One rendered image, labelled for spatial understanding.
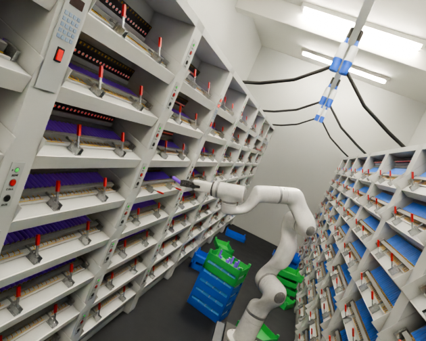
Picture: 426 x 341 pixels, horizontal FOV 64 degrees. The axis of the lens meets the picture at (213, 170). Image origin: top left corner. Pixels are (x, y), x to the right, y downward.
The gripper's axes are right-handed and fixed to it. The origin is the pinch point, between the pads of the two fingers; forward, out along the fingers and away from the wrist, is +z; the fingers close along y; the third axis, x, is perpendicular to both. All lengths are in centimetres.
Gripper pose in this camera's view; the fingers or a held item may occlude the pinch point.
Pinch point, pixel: (184, 183)
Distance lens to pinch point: 177.0
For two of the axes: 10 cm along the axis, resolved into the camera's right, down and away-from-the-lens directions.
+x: -1.6, 9.9, 0.5
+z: -9.5, -1.7, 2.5
